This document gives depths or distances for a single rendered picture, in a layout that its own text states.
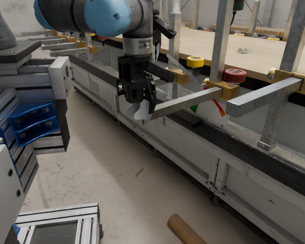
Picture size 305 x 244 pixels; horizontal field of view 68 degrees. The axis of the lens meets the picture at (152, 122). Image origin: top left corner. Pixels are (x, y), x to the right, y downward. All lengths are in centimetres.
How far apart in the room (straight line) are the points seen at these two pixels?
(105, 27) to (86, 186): 138
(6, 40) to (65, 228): 85
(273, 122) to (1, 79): 80
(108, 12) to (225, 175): 114
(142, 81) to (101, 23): 20
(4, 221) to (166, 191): 136
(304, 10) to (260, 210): 98
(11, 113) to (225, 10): 71
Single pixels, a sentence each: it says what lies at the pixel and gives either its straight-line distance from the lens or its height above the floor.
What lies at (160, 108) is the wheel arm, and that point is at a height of 86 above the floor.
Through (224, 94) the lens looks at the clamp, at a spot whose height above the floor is 84.
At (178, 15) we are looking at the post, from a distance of 105.
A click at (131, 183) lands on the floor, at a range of 167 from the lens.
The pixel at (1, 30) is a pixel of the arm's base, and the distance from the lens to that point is 72.
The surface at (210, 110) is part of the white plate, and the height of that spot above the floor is 75.
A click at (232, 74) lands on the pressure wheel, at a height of 91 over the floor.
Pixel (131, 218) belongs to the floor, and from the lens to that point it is 148.
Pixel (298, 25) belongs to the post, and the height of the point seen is 109.
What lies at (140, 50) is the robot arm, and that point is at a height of 104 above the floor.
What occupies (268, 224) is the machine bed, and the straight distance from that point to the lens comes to 137.
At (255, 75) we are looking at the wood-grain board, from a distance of 100.
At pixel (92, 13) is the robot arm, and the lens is 47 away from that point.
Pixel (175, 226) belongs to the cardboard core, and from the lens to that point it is 137.
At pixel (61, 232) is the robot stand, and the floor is 21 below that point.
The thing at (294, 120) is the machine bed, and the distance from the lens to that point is 104.
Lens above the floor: 115
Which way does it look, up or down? 29 degrees down
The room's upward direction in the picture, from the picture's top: straight up
